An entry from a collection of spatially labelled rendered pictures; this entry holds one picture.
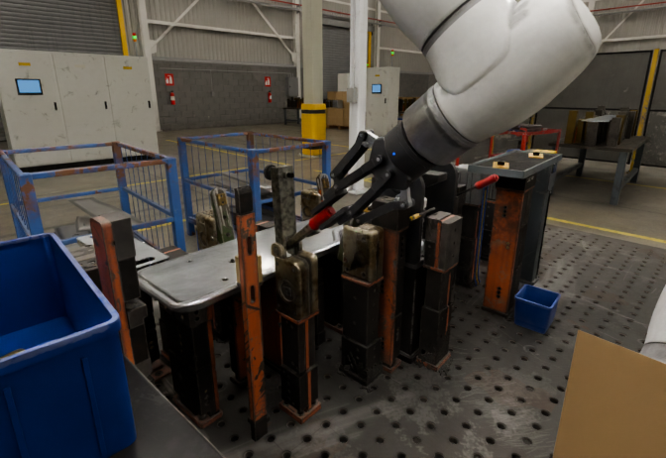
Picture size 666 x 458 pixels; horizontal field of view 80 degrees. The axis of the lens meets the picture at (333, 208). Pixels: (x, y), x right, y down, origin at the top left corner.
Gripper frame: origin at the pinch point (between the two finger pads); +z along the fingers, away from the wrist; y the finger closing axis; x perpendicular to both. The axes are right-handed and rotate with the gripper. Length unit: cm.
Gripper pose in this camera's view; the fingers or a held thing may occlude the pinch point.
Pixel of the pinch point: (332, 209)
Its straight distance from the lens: 65.5
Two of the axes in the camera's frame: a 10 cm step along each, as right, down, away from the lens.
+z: -5.9, 4.6, 6.7
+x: -6.6, 2.1, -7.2
